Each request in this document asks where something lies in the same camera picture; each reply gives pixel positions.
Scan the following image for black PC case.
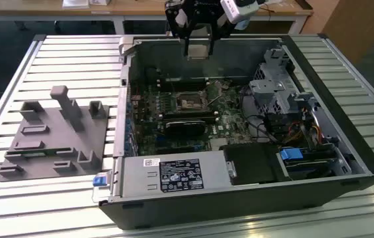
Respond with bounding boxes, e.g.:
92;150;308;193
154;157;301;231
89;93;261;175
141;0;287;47
98;33;374;230

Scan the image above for CPU socket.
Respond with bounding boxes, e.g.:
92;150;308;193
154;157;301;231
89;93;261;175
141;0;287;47
172;89;211;112

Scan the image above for black plastic shroud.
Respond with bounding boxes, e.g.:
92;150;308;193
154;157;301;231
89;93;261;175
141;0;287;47
221;143;289;186

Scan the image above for pale blue cable wrap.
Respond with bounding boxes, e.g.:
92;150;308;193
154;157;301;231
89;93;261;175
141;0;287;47
233;20;251;31

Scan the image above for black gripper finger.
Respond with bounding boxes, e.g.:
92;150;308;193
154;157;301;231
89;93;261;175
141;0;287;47
164;0;192;57
208;14;237;56

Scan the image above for metal socket cover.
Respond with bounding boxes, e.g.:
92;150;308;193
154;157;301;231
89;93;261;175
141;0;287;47
204;80;225;105

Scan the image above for metal disk bay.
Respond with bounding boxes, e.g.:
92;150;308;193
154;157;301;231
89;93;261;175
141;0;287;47
275;142;355;181

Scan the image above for grey parts rack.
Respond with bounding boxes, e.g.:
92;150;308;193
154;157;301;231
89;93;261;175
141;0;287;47
0;85;110;183

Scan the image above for grey power supply unit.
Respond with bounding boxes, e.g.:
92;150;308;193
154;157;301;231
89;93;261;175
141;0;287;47
114;155;236;200

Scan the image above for black RAM slot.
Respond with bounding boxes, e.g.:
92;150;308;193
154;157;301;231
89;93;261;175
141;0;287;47
160;117;220;120
159;83;211;88
160;114;220;118
159;77;211;81
159;80;211;85
160;111;220;115
159;87;211;91

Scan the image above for grey metal drive cage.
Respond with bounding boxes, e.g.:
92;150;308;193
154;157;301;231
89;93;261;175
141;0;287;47
247;48;308;116

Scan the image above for wooden cabinet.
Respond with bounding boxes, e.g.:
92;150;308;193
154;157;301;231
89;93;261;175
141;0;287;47
320;0;374;64

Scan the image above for green motherboard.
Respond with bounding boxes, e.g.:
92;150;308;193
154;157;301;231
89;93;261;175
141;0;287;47
126;74;252;156

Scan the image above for wooden desk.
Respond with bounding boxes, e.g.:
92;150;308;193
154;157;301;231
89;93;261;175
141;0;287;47
0;0;315;35

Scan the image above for silver CPU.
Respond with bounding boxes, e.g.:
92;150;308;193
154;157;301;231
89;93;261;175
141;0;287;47
185;44;212;61

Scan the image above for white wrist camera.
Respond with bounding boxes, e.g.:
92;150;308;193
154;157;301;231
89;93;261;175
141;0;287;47
220;0;260;25

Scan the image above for blue case latch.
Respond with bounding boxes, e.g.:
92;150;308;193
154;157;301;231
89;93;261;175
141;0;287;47
92;173;113;186

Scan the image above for small silver heatsink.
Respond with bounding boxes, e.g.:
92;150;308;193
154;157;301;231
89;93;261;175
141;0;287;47
209;138;229;151

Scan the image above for yellow power wires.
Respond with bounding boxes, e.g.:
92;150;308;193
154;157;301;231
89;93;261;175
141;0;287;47
287;106;325;146

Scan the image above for blue disk carrier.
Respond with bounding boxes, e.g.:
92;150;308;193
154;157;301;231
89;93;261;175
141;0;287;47
280;148;303;162

